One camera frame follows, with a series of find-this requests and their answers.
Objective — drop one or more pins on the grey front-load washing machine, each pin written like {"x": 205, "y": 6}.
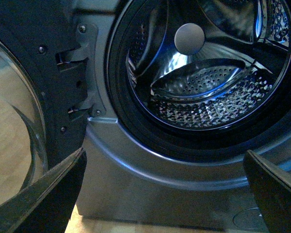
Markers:
{"x": 142, "y": 170}

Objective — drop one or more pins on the stainless steel washer drum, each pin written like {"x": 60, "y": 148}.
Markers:
{"x": 200, "y": 65}

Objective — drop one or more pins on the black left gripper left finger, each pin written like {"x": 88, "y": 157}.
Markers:
{"x": 46, "y": 206}

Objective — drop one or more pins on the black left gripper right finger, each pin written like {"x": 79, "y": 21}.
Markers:
{"x": 272, "y": 191}

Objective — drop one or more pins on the washing machine glass door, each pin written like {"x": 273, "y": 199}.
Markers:
{"x": 43, "y": 89}

